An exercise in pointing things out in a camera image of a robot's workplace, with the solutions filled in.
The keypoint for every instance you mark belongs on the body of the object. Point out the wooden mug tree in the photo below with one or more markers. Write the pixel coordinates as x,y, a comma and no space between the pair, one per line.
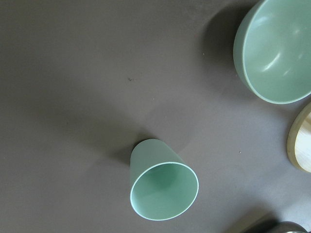
299,140

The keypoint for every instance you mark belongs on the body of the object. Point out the green plastic cup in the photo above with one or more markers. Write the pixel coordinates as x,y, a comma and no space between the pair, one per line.
163,186

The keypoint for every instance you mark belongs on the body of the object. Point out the metal scoop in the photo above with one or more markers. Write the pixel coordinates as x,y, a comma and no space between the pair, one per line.
269,224

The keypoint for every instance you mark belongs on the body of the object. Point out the green bowl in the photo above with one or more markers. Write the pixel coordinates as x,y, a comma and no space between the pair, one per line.
272,50

